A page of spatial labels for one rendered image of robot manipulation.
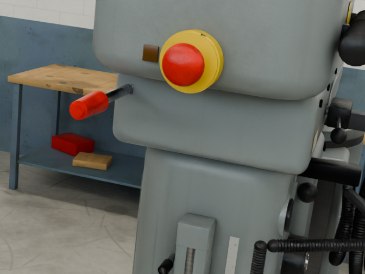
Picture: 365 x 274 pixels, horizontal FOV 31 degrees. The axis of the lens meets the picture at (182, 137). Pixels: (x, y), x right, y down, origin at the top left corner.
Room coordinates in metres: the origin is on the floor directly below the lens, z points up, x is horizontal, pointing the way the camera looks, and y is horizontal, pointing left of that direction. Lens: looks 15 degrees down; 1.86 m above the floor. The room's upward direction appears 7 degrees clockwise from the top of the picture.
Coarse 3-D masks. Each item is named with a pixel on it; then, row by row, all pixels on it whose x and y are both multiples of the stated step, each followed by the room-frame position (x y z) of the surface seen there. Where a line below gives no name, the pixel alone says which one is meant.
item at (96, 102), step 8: (120, 88) 0.73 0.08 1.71; (128, 88) 0.74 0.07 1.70; (88, 96) 0.64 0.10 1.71; (96, 96) 0.65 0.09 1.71; (104, 96) 0.66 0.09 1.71; (112, 96) 0.70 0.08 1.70; (120, 96) 0.72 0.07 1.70; (72, 104) 0.63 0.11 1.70; (80, 104) 0.62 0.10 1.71; (88, 104) 0.63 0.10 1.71; (96, 104) 0.64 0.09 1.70; (104, 104) 0.66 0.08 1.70; (72, 112) 0.62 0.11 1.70; (80, 112) 0.62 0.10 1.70; (88, 112) 0.62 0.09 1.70; (96, 112) 0.64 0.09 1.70
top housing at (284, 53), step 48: (96, 0) 0.70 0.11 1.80; (144, 0) 0.65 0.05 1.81; (192, 0) 0.64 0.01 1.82; (240, 0) 0.63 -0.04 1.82; (288, 0) 0.62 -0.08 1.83; (336, 0) 0.64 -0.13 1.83; (96, 48) 0.69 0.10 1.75; (240, 48) 0.63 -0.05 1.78; (288, 48) 0.62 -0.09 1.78; (336, 48) 0.68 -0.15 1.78; (288, 96) 0.63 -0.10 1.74
